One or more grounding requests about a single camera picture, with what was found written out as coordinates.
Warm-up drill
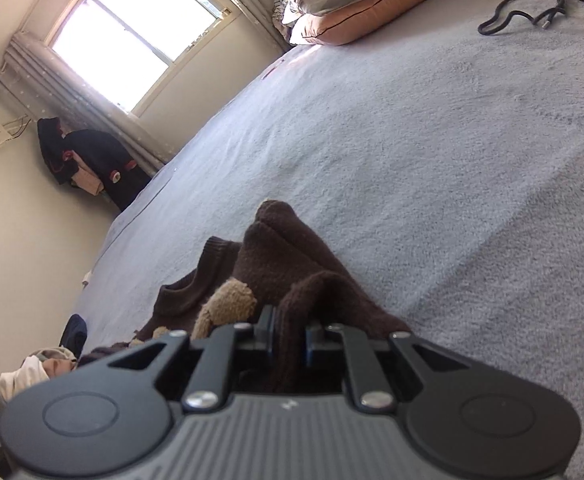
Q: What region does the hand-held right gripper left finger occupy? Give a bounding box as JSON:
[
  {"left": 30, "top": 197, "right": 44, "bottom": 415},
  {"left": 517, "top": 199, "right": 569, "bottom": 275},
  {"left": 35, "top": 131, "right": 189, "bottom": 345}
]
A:
[{"left": 104, "top": 304, "right": 277, "bottom": 413}]

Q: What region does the grey garment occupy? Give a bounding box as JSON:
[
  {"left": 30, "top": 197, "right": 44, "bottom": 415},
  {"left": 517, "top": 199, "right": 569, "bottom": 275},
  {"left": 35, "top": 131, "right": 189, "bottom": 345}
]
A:
[{"left": 29, "top": 346, "right": 78, "bottom": 376}]

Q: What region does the cream white garment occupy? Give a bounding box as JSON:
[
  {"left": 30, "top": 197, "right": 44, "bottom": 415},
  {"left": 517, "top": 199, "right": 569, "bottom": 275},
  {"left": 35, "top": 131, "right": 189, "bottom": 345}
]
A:
[{"left": 0, "top": 355, "right": 52, "bottom": 402}]

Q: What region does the orange pillow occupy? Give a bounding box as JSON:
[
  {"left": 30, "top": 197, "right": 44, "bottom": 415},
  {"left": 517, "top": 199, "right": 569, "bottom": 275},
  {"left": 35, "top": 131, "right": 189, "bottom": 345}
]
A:
[{"left": 291, "top": 0, "right": 452, "bottom": 46}]

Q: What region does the folded bedding pile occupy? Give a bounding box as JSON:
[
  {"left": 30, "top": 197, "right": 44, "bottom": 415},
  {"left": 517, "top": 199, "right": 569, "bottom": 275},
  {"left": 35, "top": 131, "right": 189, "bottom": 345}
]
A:
[{"left": 272, "top": 0, "right": 295, "bottom": 45}]

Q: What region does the grey star-print curtain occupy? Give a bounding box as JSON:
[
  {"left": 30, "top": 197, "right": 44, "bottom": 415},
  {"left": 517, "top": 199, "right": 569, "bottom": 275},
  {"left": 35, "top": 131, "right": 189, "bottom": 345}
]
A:
[
  {"left": 0, "top": 32, "right": 169, "bottom": 176},
  {"left": 199, "top": 0, "right": 297, "bottom": 54}
]

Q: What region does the navy folded garment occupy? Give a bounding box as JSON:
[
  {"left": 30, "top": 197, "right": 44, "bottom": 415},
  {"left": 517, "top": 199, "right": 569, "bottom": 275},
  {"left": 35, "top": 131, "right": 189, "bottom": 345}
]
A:
[{"left": 59, "top": 314, "right": 88, "bottom": 359}]

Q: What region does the dark hanging robe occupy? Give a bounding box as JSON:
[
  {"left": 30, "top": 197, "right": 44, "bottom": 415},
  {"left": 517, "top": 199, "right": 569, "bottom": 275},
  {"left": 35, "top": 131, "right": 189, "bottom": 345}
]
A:
[{"left": 36, "top": 117, "right": 153, "bottom": 212}]

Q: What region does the window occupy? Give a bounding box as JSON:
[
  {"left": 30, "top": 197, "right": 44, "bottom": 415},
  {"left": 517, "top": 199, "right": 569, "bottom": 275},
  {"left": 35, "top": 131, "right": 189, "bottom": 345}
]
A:
[{"left": 46, "top": 0, "right": 237, "bottom": 116}]

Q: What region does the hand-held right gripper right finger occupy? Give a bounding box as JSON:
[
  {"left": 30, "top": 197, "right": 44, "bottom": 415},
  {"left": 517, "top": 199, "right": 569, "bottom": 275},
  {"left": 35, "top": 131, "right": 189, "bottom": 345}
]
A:
[{"left": 304, "top": 324, "right": 473, "bottom": 411}]

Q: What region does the brown sweater with beige leaves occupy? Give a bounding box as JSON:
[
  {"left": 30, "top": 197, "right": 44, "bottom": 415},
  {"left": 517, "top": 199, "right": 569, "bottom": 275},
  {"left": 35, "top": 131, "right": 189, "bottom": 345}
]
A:
[{"left": 79, "top": 200, "right": 413, "bottom": 394}]

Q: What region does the pink hanging garment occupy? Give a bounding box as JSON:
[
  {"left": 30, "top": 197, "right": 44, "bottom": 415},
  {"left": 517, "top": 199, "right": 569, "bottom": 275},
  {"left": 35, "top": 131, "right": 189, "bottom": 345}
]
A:
[{"left": 69, "top": 152, "right": 105, "bottom": 196}]

